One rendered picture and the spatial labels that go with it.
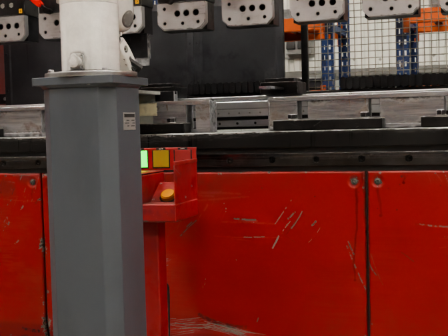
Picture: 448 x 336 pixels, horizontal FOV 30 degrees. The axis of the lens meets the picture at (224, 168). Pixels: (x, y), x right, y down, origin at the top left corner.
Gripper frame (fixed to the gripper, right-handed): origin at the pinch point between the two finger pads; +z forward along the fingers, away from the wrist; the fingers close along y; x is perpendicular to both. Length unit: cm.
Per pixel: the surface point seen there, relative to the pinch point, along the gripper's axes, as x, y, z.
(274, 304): 46, -47, 42
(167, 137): 16.8, -17.1, 6.6
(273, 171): 23, -48, 14
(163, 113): 3.0, -10.9, 8.9
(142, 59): -9.6, -3.1, -1.7
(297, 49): -344, 52, 232
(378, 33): -360, -9, 232
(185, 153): 29.0, -27.3, 1.7
